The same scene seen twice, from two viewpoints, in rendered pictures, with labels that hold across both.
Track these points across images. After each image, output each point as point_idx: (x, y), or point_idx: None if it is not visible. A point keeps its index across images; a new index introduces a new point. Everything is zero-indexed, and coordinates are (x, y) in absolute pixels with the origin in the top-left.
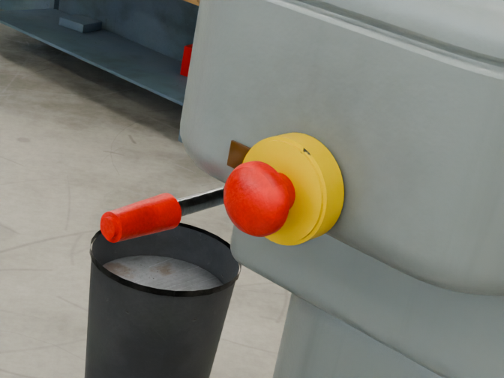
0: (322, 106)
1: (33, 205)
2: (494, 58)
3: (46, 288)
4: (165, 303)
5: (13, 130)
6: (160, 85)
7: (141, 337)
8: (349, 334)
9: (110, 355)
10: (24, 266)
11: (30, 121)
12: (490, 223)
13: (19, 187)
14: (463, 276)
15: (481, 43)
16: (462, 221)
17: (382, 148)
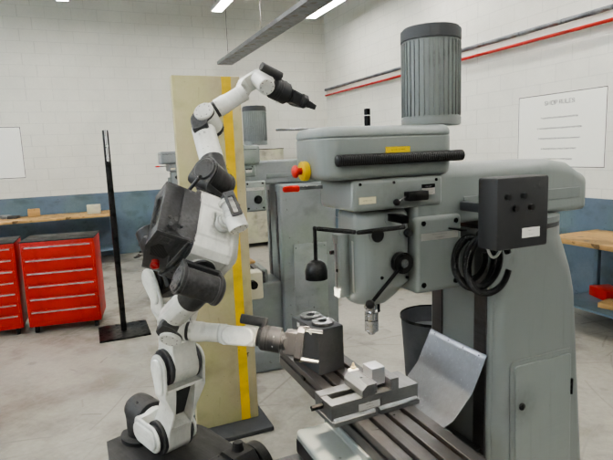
0: (306, 155)
1: (400, 322)
2: (318, 137)
3: (400, 350)
4: (429, 331)
5: (397, 296)
6: None
7: (421, 348)
8: (343, 214)
9: (410, 358)
10: (392, 343)
11: (405, 292)
12: (325, 164)
13: (396, 316)
14: (324, 175)
15: (316, 135)
16: (321, 165)
17: (312, 158)
